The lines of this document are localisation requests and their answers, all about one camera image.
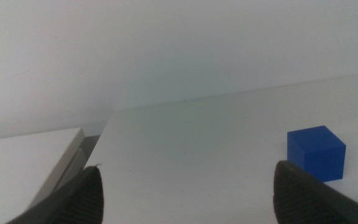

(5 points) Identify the blue cube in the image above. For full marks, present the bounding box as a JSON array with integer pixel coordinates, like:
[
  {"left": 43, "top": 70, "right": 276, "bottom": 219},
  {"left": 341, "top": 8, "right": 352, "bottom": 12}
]
[{"left": 287, "top": 125, "right": 347, "bottom": 183}]

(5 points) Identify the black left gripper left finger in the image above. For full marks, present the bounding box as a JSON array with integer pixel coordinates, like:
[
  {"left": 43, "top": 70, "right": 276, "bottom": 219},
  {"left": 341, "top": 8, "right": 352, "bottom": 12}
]
[{"left": 6, "top": 164, "right": 104, "bottom": 224}]

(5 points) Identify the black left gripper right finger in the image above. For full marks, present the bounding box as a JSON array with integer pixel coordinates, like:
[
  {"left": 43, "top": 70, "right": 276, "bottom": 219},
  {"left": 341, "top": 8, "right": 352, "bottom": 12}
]
[{"left": 273, "top": 160, "right": 358, "bottom": 224}]

